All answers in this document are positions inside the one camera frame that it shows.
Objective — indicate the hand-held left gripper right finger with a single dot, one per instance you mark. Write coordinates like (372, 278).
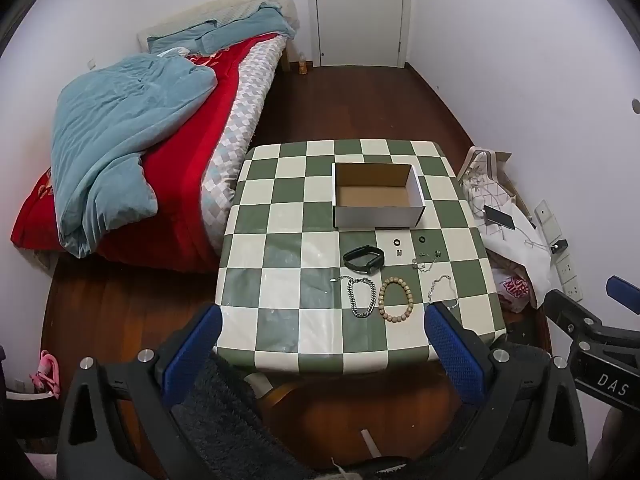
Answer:
(452, 350)

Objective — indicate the beige headboard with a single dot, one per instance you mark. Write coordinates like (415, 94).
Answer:
(240, 2)

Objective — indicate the white cardboard box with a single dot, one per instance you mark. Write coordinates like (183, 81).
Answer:
(375, 217)

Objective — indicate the red print plastic bag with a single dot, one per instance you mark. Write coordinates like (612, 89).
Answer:
(512, 287)

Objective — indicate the person's right forearm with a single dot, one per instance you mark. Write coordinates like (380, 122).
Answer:
(617, 445)

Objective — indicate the white door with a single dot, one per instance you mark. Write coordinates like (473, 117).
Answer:
(357, 10)

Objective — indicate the checkered bed sheet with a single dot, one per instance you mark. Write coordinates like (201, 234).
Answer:
(240, 110)

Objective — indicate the white power strip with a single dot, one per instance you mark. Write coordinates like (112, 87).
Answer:
(547, 215)

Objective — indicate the wooden bed leg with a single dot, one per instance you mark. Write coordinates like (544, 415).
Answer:
(285, 60)

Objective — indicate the dark grey rug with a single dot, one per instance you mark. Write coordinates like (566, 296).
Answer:
(235, 425)

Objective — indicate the blue pillow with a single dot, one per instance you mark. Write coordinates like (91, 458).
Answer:
(175, 40)

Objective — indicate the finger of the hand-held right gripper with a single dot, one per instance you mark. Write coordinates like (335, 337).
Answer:
(565, 310)
(622, 291)

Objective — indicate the orange bottle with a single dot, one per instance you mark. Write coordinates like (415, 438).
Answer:
(303, 66)

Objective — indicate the black charger plug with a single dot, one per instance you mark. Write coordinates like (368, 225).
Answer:
(560, 246)

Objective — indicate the green checkered table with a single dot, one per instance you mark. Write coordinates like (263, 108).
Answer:
(280, 270)

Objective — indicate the black smart band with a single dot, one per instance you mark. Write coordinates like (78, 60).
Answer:
(372, 260)

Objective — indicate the white grid tote bag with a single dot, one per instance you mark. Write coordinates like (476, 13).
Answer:
(475, 180)

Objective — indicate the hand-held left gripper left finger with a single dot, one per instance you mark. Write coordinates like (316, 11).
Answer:
(192, 355)

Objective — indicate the blue duvet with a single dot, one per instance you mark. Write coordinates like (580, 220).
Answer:
(110, 125)

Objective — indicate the bed with red cover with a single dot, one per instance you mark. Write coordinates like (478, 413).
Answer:
(190, 135)

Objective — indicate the black smartphone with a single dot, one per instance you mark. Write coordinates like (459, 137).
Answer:
(500, 217)

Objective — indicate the white paper sheet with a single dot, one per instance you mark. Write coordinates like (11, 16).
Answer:
(525, 255)

